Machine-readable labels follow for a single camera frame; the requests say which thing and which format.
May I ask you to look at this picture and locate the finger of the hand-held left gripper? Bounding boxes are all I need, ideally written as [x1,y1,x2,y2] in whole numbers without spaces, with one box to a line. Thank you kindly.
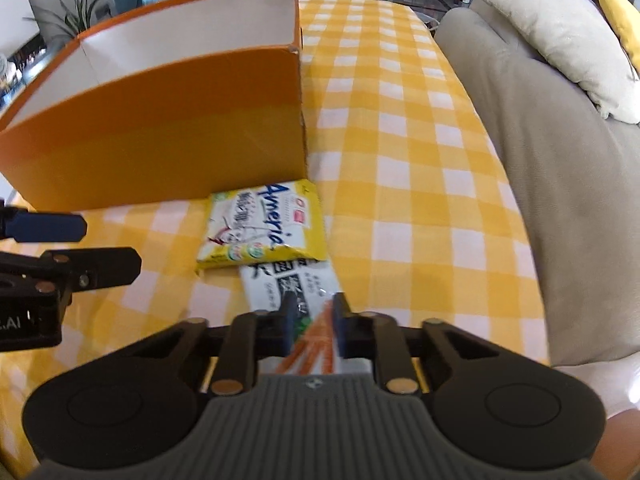
[0,247,142,306]
[0,208,88,244]

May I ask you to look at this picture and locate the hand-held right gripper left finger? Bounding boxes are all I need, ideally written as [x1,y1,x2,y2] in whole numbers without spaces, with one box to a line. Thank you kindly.
[135,294,297,396]

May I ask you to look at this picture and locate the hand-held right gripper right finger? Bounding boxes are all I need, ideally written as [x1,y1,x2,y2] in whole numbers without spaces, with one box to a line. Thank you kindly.
[332,292,501,393]

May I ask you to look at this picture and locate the white black snack packet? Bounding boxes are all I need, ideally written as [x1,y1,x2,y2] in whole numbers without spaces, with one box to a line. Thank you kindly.
[239,258,351,376]

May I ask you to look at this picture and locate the orange cardboard box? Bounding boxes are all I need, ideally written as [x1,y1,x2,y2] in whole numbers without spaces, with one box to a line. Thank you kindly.
[0,0,310,212]

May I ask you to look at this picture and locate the yellow white snack packet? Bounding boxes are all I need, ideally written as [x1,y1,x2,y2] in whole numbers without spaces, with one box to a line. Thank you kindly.
[195,178,328,273]

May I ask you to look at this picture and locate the yellow checkered tablecloth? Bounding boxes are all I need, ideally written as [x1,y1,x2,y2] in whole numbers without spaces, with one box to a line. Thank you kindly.
[0,0,551,480]

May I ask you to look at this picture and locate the potted plant with long leaves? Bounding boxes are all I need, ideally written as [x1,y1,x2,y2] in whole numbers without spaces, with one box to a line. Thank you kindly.
[22,0,113,48]

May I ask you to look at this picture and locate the beige sofa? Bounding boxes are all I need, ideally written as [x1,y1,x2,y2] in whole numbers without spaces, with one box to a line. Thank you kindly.
[432,0,640,411]

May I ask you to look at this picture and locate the person's leg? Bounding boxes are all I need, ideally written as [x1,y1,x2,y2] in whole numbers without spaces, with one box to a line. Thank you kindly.
[595,405,640,480]

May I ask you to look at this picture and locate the beige cushion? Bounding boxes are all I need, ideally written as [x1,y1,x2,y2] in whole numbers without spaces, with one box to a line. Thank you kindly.
[472,0,640,125]

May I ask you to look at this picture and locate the yellow cushion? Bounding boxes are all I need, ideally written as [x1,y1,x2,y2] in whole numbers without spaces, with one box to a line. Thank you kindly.
[593,0,640,81]

